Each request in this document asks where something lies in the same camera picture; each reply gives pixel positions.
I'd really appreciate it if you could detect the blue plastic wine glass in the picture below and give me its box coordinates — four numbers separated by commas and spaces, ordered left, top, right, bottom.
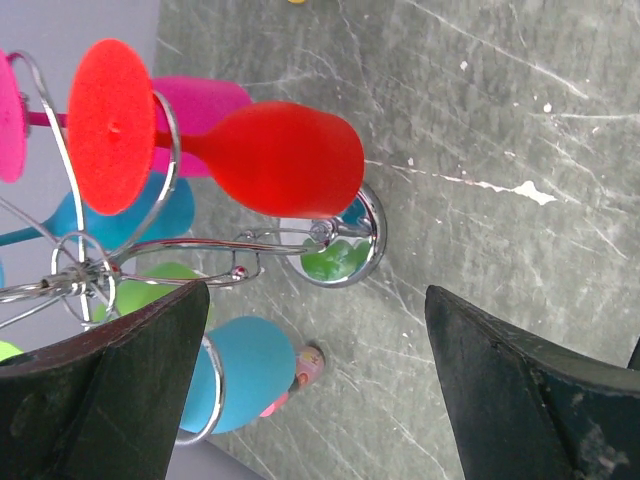
0, 172, 196, 250

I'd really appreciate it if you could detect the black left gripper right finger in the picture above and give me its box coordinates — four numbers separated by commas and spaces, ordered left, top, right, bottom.
425, 285, 639, 479

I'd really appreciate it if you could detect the green plastic wine glass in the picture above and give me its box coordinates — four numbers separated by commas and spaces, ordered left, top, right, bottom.
1, 262, 206, 331

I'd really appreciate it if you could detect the chrome wine glass rack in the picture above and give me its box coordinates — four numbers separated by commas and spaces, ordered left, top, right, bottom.
0, 49, 389, 447

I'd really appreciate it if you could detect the pink plastic wine glass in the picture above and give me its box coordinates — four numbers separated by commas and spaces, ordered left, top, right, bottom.
1, 52, 252, 183

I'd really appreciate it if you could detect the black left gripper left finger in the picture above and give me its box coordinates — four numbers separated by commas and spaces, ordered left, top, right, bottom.
1, 281, 210, 479

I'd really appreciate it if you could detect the red plastic wine glass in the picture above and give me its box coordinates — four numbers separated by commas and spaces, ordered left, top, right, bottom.
66, 39, 365, 219

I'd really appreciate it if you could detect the pink capped spice bottle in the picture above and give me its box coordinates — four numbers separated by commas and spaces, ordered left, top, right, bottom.
260, 342, 326, 418

